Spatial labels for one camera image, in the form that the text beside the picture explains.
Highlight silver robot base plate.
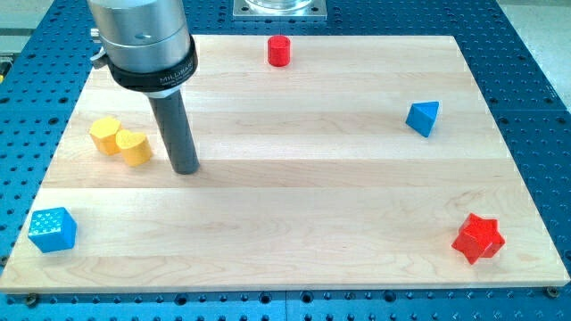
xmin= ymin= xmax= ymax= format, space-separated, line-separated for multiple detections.
xmin=232 ymin=0 xmax=327 ymax=21

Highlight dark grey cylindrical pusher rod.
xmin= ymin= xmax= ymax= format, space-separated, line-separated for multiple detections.
xmin=147 ymin=90 xmax=200 ymax=175

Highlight red star block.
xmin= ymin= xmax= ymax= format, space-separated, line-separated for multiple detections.
xmin=451 ymin=212 xmax=506 ymax=265

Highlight blue cube block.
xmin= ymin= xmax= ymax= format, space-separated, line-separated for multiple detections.
xmin=28 ymin=207 xmax=77 ymax=253

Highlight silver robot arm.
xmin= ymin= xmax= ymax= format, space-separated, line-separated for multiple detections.
xmin=87 ymin=0 xmax=198 ymax=99

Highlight blue triangular prism block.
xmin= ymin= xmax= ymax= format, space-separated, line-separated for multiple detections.
xmin=405 ymin=102 xmax=440 ymax=137

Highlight board clamp screw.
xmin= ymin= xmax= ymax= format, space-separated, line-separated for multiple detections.
xmin=544 ymin=286 xmax=559 ymax=299
xmin=23 ymin=293 xmax=38 ymax=308

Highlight red cylinder block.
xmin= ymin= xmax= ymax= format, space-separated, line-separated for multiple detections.
xmin=268 ymin=35 xmax=291 ymax=67

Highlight yellow hexagon block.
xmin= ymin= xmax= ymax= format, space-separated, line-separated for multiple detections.
xmin=89 ymin=117 xmax=122 ymax=155

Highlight light wooden board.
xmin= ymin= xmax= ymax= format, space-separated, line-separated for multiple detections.
xmin=1 ymin=36 xmax=569 ymax=293

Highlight left board clamp screw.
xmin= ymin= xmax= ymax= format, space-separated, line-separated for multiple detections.
xmin=23 ymin=293 xmax=38 ymax=308

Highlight yellow heart block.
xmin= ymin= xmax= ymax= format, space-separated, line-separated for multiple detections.
xmin=116 ymin=129 xmax=153 ymax=167

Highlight right board clamp screw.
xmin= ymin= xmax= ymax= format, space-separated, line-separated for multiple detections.
xmin=544 ymin=286 xmax=559 ymax=299

